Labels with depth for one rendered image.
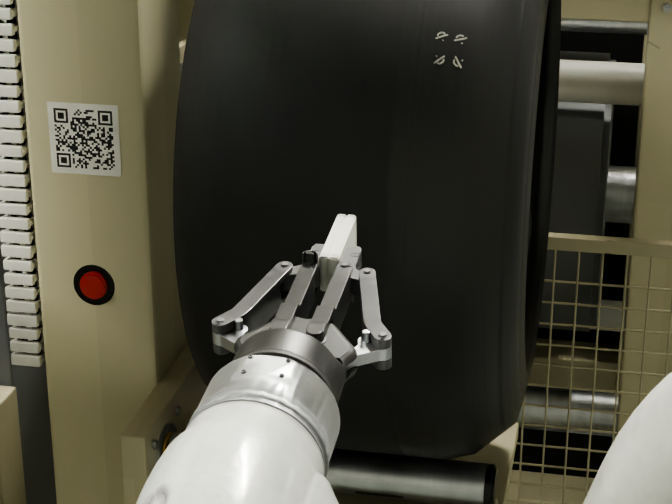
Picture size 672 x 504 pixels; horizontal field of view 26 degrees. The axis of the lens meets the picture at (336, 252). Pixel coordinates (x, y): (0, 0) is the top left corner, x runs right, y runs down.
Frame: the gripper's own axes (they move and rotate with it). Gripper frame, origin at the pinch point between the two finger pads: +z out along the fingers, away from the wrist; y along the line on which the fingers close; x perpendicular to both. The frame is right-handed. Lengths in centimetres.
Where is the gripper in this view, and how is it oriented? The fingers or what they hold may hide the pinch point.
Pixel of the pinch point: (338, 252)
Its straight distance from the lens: 111.0
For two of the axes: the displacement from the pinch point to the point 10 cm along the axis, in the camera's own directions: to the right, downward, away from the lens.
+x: 0.2, 8.7, 4.9
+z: 2.0, -4.9, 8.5
